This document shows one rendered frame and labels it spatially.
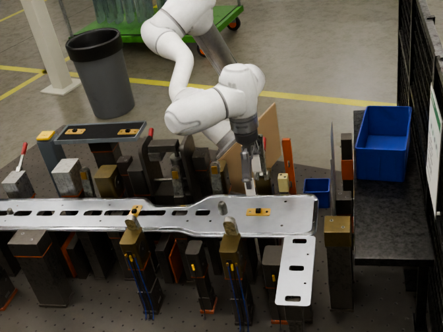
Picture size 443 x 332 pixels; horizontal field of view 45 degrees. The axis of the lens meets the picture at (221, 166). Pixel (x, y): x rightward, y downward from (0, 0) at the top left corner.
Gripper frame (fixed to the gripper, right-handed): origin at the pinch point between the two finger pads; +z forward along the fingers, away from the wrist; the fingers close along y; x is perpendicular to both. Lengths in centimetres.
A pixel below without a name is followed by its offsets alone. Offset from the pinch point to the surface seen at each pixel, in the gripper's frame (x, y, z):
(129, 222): -41.0, 15.5, 5.2
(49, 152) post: -94, -30, 4
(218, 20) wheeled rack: -115, -426, 84
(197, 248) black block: -18.4, 17.7, 14.5
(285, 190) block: 8.4, -10.7, 12.1
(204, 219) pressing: -18.8, 4.0, 13.5
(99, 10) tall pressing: -272, -462, 69
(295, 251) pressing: 14.1, 19.3, 13.6
